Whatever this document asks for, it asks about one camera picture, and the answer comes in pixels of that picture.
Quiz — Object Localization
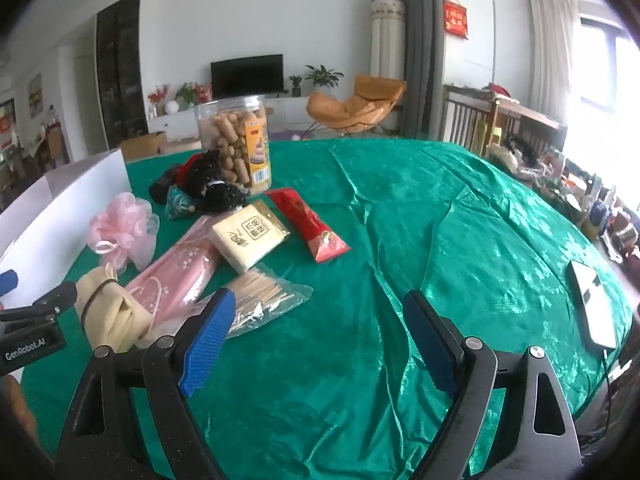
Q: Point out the pile of assorted clutter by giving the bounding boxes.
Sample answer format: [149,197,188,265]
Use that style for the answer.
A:
[485,130,640,266]

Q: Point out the dark glass display cabinet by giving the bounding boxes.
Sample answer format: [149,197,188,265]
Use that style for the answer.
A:
[96,0,150,148]

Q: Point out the green plant with red flowers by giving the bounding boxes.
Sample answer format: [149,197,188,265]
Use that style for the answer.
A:
[175,81,211,108]

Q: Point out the large potted green plant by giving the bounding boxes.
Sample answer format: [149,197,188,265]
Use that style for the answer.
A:
[305,64,345,92]

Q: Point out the green tablecloth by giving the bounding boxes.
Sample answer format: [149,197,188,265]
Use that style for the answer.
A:
[20,137,636,480]

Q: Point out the red packet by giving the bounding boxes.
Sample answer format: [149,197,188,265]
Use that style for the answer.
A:
[265,187,352,264]

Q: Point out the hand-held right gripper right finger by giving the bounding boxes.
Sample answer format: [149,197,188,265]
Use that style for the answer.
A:
[402,289,583,480]

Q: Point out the brown cardboard box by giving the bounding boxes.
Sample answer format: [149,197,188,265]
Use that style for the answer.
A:
[119,131,168,161]

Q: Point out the blue patterned triangular pouch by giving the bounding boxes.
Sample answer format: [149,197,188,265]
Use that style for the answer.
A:
[164,185,201,222]

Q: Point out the white sheer curtain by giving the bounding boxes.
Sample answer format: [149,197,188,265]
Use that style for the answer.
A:
[529,0,581,126]

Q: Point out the clear plastic snack jar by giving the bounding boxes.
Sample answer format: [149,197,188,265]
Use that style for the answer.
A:
[194,95,273,196]

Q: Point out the black television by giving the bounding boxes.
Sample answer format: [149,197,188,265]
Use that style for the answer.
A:
[210,54,285,100]

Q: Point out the smartphone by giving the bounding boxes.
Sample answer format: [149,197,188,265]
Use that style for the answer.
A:
[566,260,619,350]

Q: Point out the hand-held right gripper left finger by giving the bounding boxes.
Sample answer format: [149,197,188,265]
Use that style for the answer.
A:
[55,287,238,480]

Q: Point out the red wall hanging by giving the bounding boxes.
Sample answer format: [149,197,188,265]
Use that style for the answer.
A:
[443,0,471,40]

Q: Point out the pink mesh bath pouf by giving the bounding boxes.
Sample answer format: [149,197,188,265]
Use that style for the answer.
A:
[89,192,161,271]

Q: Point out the grey curtain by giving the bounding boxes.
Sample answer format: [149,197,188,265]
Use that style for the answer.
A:
[391,0,446,141]

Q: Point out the red flowers in vase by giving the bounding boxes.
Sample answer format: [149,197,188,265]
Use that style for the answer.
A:
[148,84,171,118]

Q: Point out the black cable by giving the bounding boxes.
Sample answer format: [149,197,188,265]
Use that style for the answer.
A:
[602,347,632,411]

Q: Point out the framed wall painting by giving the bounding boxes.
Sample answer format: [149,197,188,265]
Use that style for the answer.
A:
[27,72,43,120]

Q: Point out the beige tissue pack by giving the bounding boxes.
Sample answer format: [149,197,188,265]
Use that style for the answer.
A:
[211,200,292,275]

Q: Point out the clear bag of wooden sticks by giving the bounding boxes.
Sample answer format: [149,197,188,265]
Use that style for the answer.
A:
[195,262,315,341]

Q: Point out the beige cloth pouch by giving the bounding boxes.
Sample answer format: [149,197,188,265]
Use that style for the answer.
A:
[75,265,156,353]

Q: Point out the white tv cabinet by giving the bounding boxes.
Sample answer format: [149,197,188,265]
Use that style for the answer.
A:
[146,96,321,141]

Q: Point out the orange lounge chair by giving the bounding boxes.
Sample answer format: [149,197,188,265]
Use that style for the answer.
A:
[306,75,407,138]

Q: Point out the person's left forearm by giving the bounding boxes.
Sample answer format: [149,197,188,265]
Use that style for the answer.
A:
[0,375,53,466]

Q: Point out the wooden slatted chair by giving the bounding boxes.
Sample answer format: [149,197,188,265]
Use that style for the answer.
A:
[442,84,493,156]

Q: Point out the black shiny bundle white band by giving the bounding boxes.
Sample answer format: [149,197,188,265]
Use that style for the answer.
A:
[187,150,248,213]

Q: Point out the white standing air conditioner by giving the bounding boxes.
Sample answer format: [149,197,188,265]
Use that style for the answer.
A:
[370,0,407,83]

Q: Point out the white cardboard box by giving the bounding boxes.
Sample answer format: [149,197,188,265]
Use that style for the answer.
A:
[0,149,133,386]

